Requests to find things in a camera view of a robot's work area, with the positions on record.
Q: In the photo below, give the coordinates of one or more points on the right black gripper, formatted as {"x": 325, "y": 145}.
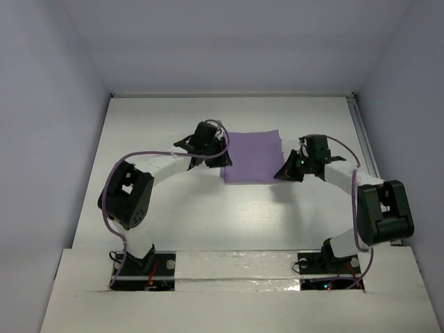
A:
{"x": 295, "y": 165}

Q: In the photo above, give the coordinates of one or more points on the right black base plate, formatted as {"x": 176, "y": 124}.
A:
{"x": 316, "y": 275}

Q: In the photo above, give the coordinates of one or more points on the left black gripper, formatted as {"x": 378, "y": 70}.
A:
{"x": 215, "y": 152}

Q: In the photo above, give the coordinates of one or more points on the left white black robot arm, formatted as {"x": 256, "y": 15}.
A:
{"x": 126, "y": 195}

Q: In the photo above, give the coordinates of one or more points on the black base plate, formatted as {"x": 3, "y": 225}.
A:
{"x": 160, "y": 278}
{"x": 316, "y": 275}

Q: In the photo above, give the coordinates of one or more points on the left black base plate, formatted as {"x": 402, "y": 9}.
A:
{"x": 160, "y": 278}

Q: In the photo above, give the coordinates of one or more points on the purple t shirt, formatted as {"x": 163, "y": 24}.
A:
{"x": 256, "y": 158}

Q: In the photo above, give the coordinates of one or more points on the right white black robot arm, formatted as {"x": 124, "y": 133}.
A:
{"x": 380, "y": 208}

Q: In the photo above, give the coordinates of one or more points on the aluminium rail right side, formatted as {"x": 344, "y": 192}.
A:
{"x": 364, "y": 142}

